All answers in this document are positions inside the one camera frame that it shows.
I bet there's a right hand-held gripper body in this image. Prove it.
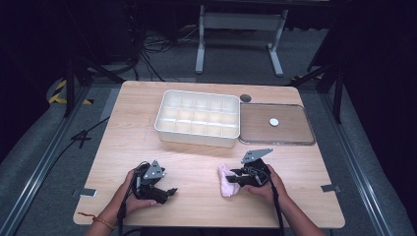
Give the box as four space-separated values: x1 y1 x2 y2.
240 147 274 188

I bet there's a thin black floor cable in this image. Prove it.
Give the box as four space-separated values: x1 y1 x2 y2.
42 116 111 178

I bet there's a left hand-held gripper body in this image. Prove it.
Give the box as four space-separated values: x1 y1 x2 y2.
132 159 171 206

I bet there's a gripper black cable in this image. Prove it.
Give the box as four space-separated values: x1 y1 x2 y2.
247 166 286 236
116 160 150 236

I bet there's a bundle of black floor cables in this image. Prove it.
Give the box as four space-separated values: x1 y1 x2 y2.
129 25 202 83

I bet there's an aluminium floor rail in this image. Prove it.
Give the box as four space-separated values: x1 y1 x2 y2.
318 92 396 236
0 86 91 236

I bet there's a yellow black striped tape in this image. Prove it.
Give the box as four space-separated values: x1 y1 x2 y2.
47 79 94 106

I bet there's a person's right hand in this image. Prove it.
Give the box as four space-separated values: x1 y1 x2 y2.
243 163 290 206

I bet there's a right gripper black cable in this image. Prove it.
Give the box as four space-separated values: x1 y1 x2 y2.
247 166 286 236

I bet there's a person's left hand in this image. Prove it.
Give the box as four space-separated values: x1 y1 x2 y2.
106 169 158 222

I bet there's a white metal desk frame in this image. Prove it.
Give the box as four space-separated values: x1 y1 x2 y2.
195 4 290 79

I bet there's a white compartment storage box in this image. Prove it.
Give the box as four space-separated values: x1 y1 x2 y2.
153 88 241 148

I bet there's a clear lid with white knob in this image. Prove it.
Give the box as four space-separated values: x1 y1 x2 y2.
238 102 317 147

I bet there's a black tripod stand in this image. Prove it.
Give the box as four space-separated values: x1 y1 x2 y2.
63 53 126 119
287 60 346 125

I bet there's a pink sock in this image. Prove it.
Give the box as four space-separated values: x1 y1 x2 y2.
217 162 242 198

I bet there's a red string bracelet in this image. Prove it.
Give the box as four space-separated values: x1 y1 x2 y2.
78 211 115 231

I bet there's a grey tape piece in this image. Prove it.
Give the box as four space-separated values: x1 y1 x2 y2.
321 184 341 194
72 188 98 199

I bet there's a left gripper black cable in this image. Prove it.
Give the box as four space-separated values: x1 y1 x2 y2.
116 160 150 236

